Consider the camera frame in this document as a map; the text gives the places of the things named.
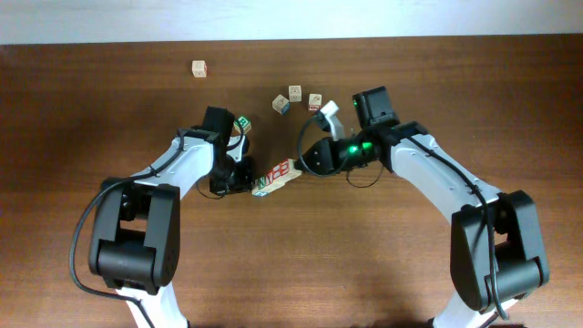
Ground red letter P block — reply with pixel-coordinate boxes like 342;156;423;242
283;159;302;181

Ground red letter E block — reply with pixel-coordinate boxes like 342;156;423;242
274;162;290;184

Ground red letter Y block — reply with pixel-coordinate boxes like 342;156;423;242
265;169;283;189

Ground blue edged wooden block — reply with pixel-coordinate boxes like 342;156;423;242
251;183;273;197

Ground green letter N block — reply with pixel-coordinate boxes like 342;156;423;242
256;174;273;185

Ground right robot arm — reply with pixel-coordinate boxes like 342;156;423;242
294;87;550;327

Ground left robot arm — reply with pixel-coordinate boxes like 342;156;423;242
87;107;255;327

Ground red sided picture block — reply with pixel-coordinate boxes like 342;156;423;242
308;94;322;111

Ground green letter B block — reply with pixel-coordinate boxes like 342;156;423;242
233;116;252;134

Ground blue sided picture block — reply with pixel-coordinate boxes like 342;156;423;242
271;95;290;115

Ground plain picture wooden block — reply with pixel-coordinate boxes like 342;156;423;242
288;86;302;102

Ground far left plain wooden block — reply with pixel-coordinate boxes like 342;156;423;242
191;60;208;78

